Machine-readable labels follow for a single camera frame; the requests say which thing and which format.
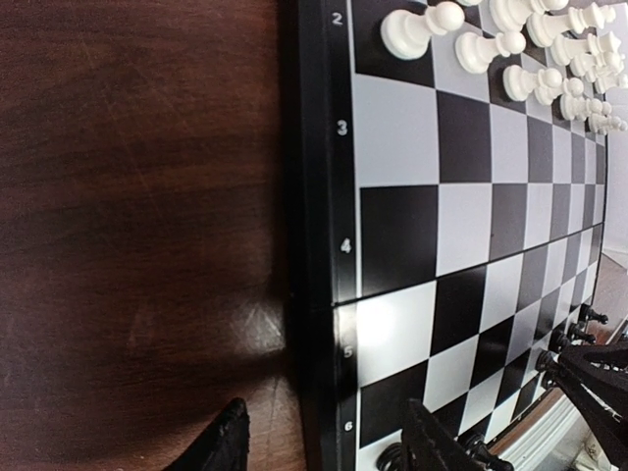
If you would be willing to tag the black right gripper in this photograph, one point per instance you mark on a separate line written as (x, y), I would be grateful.
(594, 378)

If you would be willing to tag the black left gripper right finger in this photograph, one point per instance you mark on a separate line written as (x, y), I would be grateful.
(427, 445)

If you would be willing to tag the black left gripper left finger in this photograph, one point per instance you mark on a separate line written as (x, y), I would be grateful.
(223, 445)

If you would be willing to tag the black chess piece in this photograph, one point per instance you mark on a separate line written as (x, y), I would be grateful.
(392, 458)
(550, 369)
(576, 331)

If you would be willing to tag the black chess pawn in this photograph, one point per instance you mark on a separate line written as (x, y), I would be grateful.
(588, 313)

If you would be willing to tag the black white chess board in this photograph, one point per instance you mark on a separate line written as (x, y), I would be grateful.
(425, 266)

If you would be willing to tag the white chess pieces row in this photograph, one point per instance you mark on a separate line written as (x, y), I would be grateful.
(533, 54)

